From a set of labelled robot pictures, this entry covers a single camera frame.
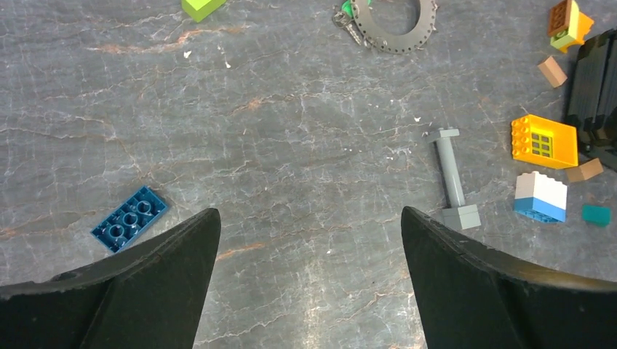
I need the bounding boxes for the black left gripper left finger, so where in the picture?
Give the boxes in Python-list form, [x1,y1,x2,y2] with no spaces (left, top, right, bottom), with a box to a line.
[1,208,221,348]

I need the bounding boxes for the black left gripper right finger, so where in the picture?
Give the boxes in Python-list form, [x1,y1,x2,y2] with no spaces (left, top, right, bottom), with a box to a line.
[401,206,616,348]

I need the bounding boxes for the perforated metal ring plate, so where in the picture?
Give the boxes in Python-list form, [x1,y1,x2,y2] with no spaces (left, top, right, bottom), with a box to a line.
[350,0,438,54]

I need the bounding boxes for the silver key with ring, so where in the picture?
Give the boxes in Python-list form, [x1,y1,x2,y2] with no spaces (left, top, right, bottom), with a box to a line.
[332,10,367,47]

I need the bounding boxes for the green key tag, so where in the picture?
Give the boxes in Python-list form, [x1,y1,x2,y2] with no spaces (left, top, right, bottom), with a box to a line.
[341,0,353,17]

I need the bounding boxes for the dark blue flat brick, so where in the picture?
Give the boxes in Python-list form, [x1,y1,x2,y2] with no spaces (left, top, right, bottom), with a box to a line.
[91,185,168,253]

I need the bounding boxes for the grey toy axle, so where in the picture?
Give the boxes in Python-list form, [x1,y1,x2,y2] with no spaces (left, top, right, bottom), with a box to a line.
[427,128,481,230]

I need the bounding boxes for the white and blue brick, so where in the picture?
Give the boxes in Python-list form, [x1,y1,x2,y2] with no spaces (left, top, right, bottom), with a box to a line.
[514,171,568,223]

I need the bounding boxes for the teal small block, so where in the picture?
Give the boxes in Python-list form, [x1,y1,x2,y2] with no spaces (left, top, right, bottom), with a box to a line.
[582,204,612,227]

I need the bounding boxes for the yellow window brick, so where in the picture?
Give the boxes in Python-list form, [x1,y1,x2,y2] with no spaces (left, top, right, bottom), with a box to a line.
[511,114,578,169]

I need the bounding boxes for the dark grey hard case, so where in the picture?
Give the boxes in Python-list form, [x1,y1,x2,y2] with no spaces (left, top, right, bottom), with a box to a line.
[564,28,616,170]

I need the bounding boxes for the tan wooden block near case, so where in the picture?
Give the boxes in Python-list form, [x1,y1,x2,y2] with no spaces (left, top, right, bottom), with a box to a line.
[537,56,568,88]

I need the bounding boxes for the orange green brown brick stack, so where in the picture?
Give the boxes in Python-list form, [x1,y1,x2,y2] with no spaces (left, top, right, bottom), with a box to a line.
[547,0,594,54]

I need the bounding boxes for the lime green block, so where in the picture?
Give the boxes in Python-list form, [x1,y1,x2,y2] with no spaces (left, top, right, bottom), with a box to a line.
[180,0,226,23]

